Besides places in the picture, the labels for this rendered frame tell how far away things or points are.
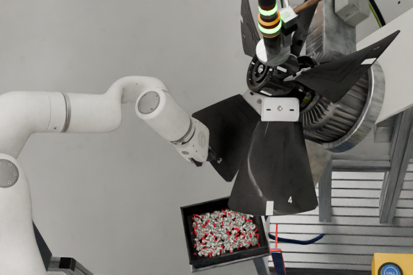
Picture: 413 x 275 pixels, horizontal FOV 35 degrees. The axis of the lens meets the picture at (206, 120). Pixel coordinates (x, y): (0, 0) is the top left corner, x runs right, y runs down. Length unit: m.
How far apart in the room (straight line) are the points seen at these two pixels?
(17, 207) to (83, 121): 0.26
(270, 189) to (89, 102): 0.46
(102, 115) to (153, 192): 1.42
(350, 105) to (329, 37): 0.22
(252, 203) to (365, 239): 1.14
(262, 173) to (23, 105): 0.56
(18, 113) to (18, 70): 2.00
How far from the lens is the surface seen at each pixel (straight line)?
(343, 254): 2.62
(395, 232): 2.64
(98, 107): 1.47
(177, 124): 1.58
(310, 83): 1.43
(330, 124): 1.64
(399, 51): 1.68
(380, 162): 2.20
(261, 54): 1.36
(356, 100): 1.65
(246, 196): 1.55
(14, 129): 1.40
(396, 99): 1.62
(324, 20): 1.78
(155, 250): 2.77
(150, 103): 1.53
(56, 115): 1.43
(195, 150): 1.66
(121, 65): 3.20
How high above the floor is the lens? 2.59
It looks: 61 degrees down
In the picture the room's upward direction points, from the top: 19 degrees counter-clockwise
